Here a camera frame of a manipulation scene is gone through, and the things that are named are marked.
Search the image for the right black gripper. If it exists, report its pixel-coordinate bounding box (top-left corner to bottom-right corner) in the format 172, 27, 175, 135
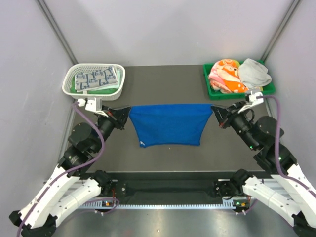
210, 100, 259, 150

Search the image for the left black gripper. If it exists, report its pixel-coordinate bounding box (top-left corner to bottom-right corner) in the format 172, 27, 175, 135
92, 105, 132, 153

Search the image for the white perforated plastic basket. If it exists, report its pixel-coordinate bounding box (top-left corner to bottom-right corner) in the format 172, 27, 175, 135
62, 63, 126, 101

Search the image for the blue white patterned towel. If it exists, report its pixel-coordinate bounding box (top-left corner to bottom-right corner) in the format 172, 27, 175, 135
71, 66, 121, 94

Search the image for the light mint towel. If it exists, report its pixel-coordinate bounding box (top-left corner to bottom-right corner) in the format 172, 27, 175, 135
86, 67, 120, 91

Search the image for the green microfiber towel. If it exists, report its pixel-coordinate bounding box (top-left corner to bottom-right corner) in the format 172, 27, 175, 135
70, 84, 118, 95

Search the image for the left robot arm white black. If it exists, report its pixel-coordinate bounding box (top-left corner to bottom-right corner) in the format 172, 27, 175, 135
9, 103, 131, 237

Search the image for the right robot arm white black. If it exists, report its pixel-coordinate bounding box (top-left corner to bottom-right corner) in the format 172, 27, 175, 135
211, 101, 316, 237

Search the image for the orange pink towel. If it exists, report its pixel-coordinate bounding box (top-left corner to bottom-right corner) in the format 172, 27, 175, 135
208, 59, 248, 93

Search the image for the white grey patterned towel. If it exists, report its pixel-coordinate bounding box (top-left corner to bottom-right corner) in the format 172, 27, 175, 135
238, 58, 272, 89

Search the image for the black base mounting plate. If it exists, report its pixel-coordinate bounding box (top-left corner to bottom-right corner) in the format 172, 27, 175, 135
108, 172, 243, 205

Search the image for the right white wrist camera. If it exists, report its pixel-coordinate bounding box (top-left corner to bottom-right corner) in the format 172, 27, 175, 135
238, 89, 264, 114

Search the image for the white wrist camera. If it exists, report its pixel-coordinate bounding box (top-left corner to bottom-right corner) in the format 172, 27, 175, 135
238, 89, 264, 114
77, 97, 108, 117

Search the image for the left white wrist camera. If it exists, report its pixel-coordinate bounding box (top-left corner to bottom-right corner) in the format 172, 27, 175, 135
77, 97, 108, 117

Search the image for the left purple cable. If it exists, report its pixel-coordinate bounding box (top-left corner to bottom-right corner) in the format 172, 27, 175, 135
16, 101, 120, 237

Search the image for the purple cable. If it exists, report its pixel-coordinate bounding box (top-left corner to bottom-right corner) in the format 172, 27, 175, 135
234, 95, 316, 214
16, 101, 120, 237

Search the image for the white slotted cable duct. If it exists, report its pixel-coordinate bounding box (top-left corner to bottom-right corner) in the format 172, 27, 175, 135
79, 199, 250, 210

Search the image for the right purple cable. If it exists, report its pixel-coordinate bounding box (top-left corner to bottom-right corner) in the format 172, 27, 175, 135
234, 95, 316, 214

